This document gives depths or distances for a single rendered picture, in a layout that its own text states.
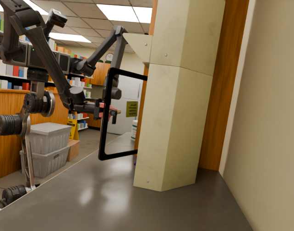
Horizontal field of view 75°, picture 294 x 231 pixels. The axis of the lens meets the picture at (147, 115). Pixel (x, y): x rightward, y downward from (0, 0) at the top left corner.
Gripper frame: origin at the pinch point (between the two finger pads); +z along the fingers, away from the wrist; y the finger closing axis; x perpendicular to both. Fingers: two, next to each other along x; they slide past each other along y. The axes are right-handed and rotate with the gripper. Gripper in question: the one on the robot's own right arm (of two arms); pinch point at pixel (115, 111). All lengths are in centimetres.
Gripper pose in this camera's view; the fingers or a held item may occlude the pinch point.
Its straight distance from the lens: 90.6
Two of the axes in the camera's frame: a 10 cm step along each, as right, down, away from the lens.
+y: 1.3, -9.9, -1.0
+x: 1.6, -0.7, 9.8
